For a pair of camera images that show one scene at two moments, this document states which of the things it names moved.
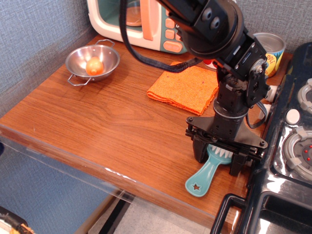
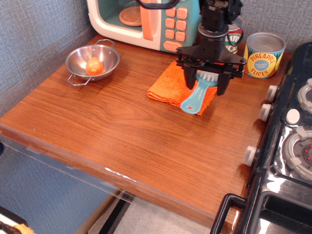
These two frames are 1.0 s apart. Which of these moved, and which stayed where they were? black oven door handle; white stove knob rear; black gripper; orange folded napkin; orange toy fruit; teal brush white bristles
Moved: black gripper; teal brush white bristles
Stayed: orange toy fruit; black oven door handle; orange folded napkin; white stove knob rear
